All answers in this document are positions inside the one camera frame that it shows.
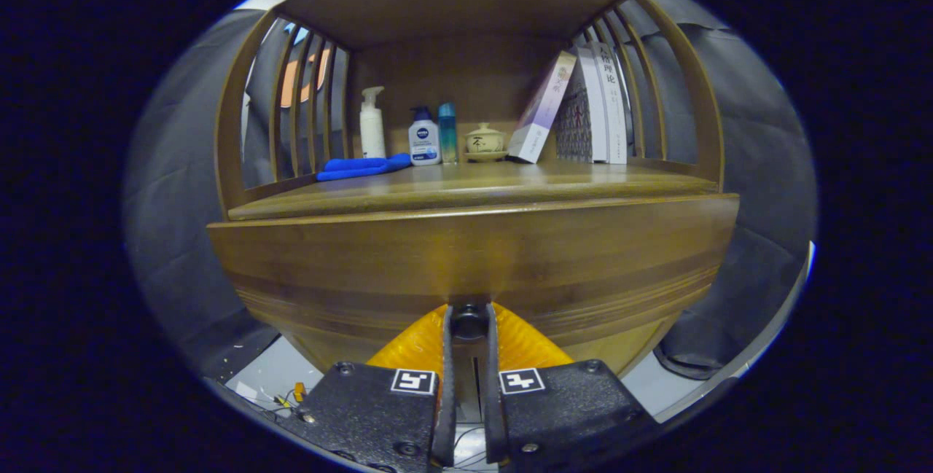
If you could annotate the blue folded cloth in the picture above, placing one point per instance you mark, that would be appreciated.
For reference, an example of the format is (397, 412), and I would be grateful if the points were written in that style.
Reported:
(357, 167)

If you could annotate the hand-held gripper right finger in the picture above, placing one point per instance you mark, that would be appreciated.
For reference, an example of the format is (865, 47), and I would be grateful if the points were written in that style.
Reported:
(493, 400)

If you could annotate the white lotion bottle blue cap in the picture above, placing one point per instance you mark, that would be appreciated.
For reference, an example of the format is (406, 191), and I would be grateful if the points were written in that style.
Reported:
(424, 143)

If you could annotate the white book plain spine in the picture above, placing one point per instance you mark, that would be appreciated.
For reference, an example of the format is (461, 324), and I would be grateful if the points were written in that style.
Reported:
(596, 108)

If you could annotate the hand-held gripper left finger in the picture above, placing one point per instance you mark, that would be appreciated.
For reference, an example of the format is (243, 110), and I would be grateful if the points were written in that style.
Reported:
(446, 400)

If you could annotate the teal bottle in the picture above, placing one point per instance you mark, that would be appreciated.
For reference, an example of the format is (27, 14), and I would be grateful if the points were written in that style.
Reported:
(447, 134)

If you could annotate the wooden countertop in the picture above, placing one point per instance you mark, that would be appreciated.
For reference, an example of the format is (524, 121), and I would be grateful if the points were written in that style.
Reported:
(474, 185)

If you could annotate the white pump bottle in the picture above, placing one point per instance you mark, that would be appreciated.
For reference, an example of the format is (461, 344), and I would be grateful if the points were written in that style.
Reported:
(372, 130)

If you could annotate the beige lidded teacup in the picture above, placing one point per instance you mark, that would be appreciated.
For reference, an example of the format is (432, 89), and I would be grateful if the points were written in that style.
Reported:
(485, 143)

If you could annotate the wooden drawer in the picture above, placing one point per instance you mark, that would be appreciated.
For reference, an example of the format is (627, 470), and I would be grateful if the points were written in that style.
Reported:
(466, 254)

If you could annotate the purple and white book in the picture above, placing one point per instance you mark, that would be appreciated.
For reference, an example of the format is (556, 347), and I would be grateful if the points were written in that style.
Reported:
(541, 112)

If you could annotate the white book lettered spine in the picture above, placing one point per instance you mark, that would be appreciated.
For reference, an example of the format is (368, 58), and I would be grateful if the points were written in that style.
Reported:
(614, 116)

